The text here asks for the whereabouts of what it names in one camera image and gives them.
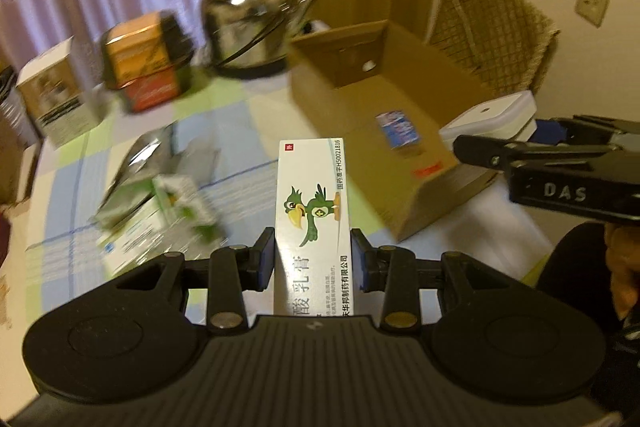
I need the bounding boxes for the white tablet medicine box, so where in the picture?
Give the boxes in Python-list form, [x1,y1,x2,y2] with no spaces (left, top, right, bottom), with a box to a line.
[96,198,166,277]

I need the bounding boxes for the cardboard box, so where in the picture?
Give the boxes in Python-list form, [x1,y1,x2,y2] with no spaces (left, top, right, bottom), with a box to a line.
[288,20,496,241]

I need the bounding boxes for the stainless steel kettle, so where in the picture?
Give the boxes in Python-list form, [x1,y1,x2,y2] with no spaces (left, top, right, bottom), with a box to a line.
[201,0,316,80]

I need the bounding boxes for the green white medicine box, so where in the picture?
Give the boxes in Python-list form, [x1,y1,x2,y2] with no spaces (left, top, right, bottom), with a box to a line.
[152,174,226,245]

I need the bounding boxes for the white product box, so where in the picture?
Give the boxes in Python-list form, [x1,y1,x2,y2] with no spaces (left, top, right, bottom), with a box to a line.
[16,37,103,148]

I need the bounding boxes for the clear plastic cup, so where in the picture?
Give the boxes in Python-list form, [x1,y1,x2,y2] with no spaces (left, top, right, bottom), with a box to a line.
[174,136,219,187]

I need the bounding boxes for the black orange food bowl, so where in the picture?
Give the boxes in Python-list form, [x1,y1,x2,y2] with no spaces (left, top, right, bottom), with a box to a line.
[100,10,195,114]

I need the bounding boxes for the silver foil tea pouch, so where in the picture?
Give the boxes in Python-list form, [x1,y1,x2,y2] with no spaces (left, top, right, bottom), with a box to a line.
[93,124,176,230]

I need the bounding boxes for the blue floss box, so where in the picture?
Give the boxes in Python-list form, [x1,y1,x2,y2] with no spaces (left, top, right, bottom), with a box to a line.
[375,110,420,150]

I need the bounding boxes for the parrot ointment box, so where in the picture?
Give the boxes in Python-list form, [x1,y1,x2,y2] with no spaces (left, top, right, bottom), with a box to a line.
[274,138,354,317]

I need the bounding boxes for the checkered tablecloth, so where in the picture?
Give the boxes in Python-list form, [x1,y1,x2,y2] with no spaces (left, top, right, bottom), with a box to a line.
[25,74,553,324]

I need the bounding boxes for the red snack packet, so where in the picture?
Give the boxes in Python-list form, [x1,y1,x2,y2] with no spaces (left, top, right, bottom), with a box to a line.
[412,161,444,179]

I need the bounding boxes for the quilted chair cover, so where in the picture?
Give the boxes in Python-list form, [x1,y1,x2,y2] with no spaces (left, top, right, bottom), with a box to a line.
[428,0,560,95]

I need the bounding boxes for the network wall plate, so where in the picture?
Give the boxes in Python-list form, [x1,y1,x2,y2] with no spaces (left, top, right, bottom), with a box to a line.
[574,0,610,28]

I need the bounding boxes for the person right hand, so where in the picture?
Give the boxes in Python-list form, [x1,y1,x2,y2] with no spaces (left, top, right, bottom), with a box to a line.
[604,223,640,320]

